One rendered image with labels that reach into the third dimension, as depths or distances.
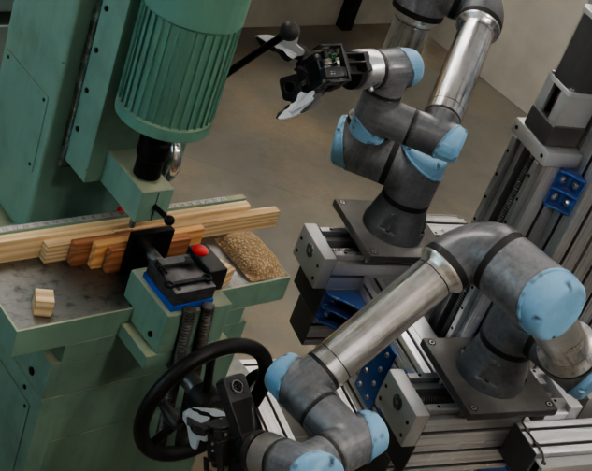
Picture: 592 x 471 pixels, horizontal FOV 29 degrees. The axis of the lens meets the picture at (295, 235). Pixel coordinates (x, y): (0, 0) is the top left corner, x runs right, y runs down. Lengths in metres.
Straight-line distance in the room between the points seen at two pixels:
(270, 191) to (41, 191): 2.09
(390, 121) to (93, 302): 0.66
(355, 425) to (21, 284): 0.67
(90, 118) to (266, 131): 2.57
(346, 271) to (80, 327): 0.83
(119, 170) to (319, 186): 2.35
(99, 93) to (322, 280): 0.81
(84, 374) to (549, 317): 0.85
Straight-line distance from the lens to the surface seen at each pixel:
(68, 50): 2.16
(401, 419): 2.39
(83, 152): 2.21
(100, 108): 2.15
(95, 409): 2.28
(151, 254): 2.16
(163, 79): 1.98
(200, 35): 1.94
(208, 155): 4.41
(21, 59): 2.31
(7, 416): 2.32
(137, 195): 2.13
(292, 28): 2.01
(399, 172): 2.64
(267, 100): 4.94
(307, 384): 1.85
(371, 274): 2.75
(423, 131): 2.24
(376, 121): 2.25
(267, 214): 2.42
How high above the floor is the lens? 2.22
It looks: 32 degrees down
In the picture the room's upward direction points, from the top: 21 degrees clockwise
